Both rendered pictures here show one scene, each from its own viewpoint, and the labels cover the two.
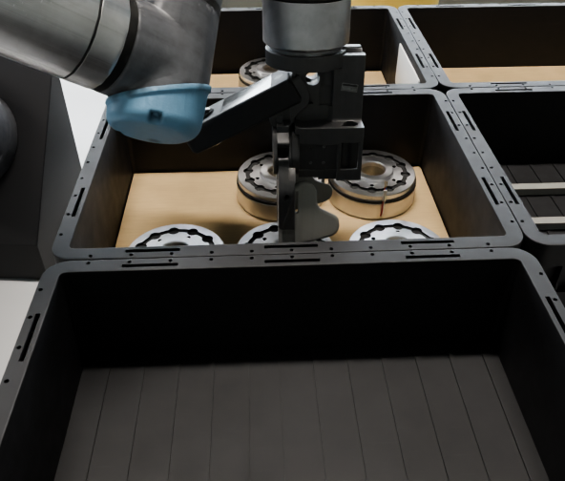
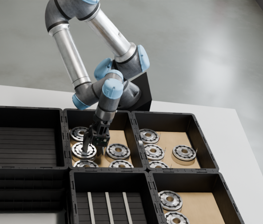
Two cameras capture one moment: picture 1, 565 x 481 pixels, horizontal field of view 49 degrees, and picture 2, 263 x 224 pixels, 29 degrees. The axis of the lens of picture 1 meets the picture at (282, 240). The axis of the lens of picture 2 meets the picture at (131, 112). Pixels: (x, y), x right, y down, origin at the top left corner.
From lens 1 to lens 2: 1.88 m
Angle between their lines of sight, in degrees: 60
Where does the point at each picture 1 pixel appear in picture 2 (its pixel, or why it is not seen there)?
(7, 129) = (128, 103)
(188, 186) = (118, 140)
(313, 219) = (86, 146)
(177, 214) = not seen: hidden behind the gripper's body
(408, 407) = not seen: hidden behind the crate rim
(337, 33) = (98, 114)
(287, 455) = (33, 153)
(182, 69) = (80, 96)
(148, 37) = (79, 88)
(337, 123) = (95, 131)
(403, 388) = not seen: hidden behind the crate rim
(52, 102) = (141, 107)
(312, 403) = (45, 157)
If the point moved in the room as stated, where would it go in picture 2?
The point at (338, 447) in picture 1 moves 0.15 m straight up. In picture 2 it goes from (34, 160) to (37, 130)
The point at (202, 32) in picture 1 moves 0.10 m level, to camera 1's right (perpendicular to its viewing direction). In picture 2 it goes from (88, 95) to (89, 110)
